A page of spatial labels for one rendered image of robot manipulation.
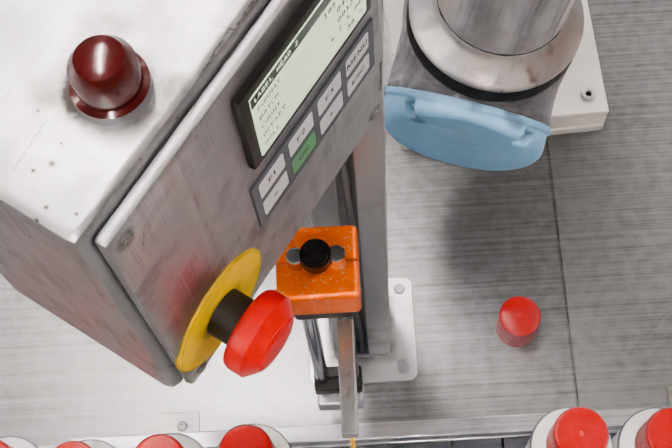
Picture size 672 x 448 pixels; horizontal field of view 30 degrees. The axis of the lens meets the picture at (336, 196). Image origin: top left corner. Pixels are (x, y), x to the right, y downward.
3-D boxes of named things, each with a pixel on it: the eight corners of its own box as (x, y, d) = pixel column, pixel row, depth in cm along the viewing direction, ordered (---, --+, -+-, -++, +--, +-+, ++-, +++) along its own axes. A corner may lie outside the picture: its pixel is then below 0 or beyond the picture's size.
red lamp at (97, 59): (56, 101, 40) (36, 67, 38) (104, 40, 41) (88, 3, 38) (121, 140, 39) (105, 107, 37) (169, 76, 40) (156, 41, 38)
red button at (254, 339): (187, 334, 50) (249, 373, 50) (240, 258, 51) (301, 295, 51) (201, 359, 54) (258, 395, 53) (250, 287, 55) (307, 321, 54)
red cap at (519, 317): (520, 355, 102) (524, 344, 99) (487, 329, 103) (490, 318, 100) (545, 324, 103) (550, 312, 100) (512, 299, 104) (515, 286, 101)
